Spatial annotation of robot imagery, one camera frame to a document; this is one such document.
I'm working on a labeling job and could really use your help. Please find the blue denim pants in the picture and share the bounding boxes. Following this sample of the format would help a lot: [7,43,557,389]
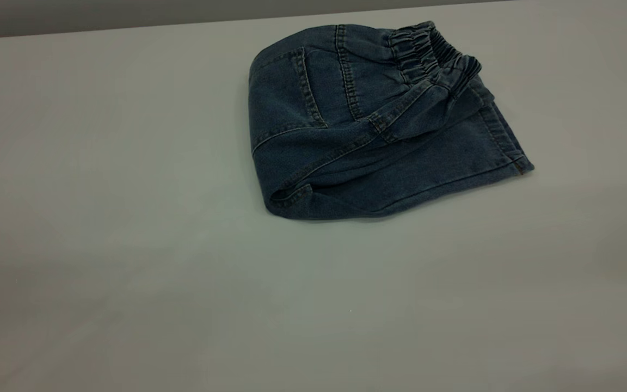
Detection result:
[248,21,535,221]

